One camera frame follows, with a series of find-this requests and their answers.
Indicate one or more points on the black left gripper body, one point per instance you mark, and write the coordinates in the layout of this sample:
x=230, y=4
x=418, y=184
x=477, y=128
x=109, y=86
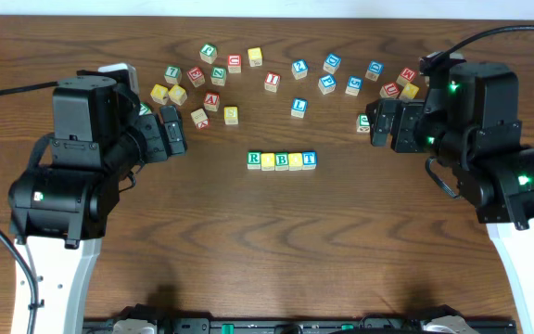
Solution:
x=157, y=137

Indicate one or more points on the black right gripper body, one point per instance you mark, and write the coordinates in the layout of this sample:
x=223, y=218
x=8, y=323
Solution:
x=416, y=141

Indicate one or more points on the green R letter block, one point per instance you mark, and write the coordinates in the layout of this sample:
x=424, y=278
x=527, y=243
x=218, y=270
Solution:
x=254, y=160

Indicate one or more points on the blue T letter block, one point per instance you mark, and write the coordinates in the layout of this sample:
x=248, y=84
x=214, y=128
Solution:
x=309, y=160

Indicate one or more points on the yellow O letter block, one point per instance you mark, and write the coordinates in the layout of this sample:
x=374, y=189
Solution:
x=267, y=161

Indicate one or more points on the green B letter block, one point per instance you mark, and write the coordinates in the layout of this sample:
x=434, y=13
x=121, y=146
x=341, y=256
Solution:
x=281, y=161

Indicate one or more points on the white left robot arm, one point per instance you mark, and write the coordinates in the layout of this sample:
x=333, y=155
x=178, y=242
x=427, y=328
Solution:
x=61, y=202

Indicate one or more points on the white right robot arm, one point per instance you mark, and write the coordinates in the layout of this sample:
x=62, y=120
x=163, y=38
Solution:
x=469, y=123

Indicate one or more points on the green V letter block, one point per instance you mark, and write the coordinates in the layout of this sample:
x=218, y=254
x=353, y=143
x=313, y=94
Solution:
x=144, y=109

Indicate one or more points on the yellow X letter block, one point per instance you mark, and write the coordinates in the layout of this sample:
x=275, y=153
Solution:
x=409, y=92

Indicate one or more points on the red U block right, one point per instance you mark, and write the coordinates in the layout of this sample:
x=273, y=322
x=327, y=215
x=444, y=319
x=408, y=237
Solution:
x=389, y=90

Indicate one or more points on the yellow K letter block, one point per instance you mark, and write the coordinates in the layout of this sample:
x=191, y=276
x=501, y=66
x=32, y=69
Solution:
x=160, y=94

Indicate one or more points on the green J block right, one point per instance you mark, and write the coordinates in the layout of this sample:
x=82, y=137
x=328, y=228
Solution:
x=362, y=123

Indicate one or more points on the yellow C letter block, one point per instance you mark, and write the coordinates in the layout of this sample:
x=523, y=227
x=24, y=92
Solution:
x=178, y=95

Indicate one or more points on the red M letter block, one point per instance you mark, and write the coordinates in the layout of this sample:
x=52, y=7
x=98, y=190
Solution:
x=406, y=76

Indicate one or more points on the green 7 number block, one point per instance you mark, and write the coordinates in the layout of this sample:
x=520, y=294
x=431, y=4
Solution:
x=173, y=75

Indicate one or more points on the red A letter block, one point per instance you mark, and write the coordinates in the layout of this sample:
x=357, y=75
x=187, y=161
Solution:
x=212, y=101

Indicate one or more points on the blue 5 number block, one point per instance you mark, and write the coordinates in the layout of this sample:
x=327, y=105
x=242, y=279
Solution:
x=354, y=85

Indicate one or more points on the red E letter block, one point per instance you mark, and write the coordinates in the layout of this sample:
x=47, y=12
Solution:
x=196, y=76

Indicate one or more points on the yellow S letter block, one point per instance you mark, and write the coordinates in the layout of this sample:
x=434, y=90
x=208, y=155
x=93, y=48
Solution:
x=231, y=115

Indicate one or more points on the green Z letter block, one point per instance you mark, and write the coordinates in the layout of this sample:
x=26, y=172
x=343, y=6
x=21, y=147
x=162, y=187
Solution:
x=218, y=76

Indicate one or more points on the blue P letter block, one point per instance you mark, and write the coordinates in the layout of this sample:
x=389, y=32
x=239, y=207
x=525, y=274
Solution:
x=327, y=84

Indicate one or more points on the blue D letter block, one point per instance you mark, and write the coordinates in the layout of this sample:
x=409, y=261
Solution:
x=331, y=63

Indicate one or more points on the green J letter block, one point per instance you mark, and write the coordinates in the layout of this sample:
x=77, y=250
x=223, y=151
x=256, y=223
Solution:
x=208, y=53

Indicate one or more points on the red U letter block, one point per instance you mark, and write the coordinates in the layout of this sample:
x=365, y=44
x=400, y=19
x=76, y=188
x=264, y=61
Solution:
x=234, y=63

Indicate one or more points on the blue L letter block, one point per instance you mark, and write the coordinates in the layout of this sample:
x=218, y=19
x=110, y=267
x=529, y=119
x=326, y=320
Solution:
x=299, y=107

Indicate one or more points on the blue 2 number block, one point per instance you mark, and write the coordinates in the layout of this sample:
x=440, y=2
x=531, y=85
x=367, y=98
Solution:
x=299, y=69

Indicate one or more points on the red I letter block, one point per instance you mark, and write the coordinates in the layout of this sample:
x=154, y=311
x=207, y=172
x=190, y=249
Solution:
x=272, y=81

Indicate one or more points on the yellow block top row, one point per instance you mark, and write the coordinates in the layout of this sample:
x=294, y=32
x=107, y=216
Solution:
x=255, y=57

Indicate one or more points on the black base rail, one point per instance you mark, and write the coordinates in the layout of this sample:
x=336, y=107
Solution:
x=443, y=319

